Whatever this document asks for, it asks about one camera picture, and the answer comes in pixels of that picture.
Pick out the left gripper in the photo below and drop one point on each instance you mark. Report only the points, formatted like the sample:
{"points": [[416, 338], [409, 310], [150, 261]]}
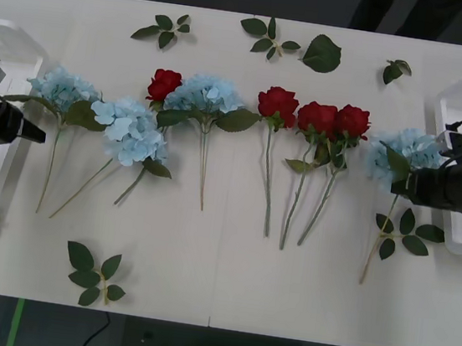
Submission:
{"points": [[5, 126]]}

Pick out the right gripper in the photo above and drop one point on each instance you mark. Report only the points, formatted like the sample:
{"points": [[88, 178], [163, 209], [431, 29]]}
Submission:
{"points": [[427, 186]]}

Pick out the pale blue hydrangea flower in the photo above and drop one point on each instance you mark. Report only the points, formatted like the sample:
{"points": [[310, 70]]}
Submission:
{"points": [[207, 94], [415, 149], [134, 136], [64, 85]]}

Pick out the red rose with stem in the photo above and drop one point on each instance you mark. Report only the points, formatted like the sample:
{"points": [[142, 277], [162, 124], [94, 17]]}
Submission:
{"points": [[277, 103], [164, 82], [353, 118], [318, 116]]}

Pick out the green leaf twig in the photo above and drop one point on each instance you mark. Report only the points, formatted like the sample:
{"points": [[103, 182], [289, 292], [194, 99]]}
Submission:
{"points": [[147, 32], [79, 255], [253, 26], [414, 245]]}

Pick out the small curled green leaf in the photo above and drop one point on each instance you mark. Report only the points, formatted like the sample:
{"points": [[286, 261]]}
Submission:
{"points": [[391, 73]]}

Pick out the large single green leaf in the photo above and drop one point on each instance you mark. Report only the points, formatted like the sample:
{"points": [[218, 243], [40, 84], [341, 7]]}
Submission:
{"points": [[321, 53]]}

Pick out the green floor tape strip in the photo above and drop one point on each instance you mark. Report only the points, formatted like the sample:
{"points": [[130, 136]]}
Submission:
{"points": [[15, 324]]}

